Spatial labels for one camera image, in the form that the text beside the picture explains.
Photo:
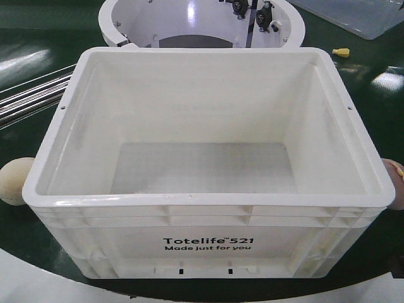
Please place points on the white plastic tote box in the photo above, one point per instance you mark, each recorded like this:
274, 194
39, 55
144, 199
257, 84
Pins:
206, 163

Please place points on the cream plush toy green trim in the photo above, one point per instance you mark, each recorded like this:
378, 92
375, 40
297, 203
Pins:
13, 177

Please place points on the pink round plush toy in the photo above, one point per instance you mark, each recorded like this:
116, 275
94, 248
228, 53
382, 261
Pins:
395, 172

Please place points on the white round machine housing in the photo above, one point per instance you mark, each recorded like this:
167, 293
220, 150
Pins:
239, 24

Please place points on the metal rods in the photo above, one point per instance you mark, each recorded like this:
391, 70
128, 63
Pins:
28, 98

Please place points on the yellow small object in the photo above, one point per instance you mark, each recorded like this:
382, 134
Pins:
341, 52

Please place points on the clear plastic tray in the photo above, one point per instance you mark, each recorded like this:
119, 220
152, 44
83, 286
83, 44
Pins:
366, 19

